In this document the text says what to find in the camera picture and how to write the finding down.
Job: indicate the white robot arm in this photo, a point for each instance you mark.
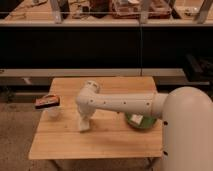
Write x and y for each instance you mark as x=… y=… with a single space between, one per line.
x=186 y=114

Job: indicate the white sponge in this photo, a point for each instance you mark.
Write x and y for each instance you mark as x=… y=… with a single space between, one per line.
x=83 y=124

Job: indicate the white bottle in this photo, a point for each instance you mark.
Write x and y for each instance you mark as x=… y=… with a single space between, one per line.
x=137 y=119

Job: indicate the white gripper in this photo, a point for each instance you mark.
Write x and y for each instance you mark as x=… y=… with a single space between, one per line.
x=86 y=112

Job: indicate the green plate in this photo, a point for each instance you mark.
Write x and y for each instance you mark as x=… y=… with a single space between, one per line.
x=147 y=122

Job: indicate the orange black snack packet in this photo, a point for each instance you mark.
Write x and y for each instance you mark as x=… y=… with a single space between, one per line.
x=47 y=101

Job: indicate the wooden folding table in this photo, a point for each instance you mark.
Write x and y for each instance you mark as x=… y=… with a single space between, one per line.
x=110 y=136

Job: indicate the clear plastic cup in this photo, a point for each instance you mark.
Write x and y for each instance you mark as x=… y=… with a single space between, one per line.
x=53 y=112

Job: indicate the long workbench shelf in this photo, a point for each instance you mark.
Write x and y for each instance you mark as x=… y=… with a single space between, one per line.
x=107 y=13

